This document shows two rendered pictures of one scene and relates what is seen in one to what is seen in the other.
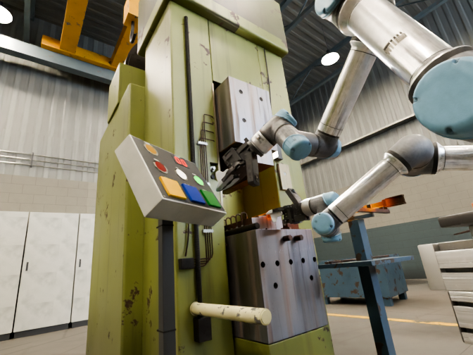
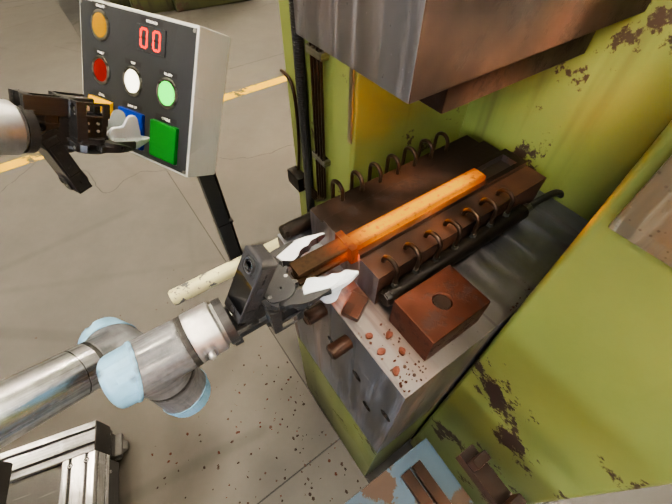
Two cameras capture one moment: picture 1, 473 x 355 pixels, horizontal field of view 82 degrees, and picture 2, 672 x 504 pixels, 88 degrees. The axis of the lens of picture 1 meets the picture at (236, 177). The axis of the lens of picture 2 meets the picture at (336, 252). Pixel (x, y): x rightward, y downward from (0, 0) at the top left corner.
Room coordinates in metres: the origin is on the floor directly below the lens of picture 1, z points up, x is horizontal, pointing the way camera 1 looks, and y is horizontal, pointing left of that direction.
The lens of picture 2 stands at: (1.35, -0.51, 1.43)
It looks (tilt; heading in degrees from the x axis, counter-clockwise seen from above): 51 degrees down; 93
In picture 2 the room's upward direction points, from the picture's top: straight up
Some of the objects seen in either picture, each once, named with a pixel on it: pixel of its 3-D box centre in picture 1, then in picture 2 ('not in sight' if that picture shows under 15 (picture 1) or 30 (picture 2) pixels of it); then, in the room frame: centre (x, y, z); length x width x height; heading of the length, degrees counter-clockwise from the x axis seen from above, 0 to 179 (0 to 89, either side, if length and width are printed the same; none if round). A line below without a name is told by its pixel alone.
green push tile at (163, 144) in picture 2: (210, 199); (165, 142); (0.96, 0.10, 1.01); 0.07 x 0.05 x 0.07; 153
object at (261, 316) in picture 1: (224, 312); (245, 261); (1.06, 0.09, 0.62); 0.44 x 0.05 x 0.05; 38
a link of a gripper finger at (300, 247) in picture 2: (274, 215); (302, 255); (1.28, -0.16, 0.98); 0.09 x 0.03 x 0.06; 59
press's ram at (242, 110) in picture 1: (237, 132); not in sight; (1.53, -0.04, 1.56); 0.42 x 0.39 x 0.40; 38
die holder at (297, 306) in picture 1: (254, 279); (424, 293); (1.55, -0.04, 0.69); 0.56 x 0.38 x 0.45; 38
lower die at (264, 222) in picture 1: (242, 229); (428, 203); (1.51, 0.00, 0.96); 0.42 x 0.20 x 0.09; 38
